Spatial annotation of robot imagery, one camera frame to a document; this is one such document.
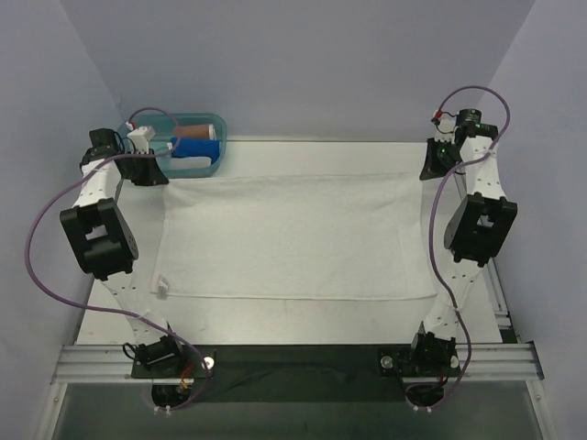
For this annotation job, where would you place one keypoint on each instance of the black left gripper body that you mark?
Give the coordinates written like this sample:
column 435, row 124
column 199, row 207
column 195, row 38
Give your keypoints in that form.
column 143, row 170

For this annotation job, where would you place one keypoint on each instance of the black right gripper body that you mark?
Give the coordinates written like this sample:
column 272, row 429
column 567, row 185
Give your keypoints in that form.
column 434, row 164

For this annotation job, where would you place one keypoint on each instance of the white terry towel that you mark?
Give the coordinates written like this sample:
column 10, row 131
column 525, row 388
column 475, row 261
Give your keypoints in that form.
column 329, row 237

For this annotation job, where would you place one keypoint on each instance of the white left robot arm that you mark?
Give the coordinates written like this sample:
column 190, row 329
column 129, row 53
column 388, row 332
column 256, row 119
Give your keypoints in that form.
column 104, row 245

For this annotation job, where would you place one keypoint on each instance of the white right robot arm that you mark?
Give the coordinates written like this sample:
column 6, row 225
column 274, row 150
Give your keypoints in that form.
column 462, row 146

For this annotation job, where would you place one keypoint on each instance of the white rolled towel in bin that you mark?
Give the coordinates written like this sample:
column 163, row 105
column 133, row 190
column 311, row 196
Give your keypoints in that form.
column 190, row 163

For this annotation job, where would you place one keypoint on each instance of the blue rolled towel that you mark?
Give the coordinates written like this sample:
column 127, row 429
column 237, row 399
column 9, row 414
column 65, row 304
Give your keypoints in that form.
column 188, row 147

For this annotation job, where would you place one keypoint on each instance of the teal plastic bin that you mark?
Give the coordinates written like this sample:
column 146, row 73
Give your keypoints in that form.
column 162, row 142

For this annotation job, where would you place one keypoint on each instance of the brown rolled towel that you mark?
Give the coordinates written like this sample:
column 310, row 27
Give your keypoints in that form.
column 200, row 131

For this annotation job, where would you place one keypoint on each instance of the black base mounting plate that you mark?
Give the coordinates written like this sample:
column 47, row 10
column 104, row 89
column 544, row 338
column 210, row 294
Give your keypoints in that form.
column 303, row 373

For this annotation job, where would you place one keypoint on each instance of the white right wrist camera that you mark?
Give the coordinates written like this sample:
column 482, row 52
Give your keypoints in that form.
column 444, row 129

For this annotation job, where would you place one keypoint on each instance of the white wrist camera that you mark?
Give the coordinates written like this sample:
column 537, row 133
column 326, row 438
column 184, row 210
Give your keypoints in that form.
column 140, row 139
column 444, row 129

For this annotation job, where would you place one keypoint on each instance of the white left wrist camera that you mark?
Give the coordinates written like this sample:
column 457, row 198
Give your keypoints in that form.
column 140, row 139

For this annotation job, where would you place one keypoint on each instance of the aluminium front rail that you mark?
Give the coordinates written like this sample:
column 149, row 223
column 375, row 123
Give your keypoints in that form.
column 483, row 362

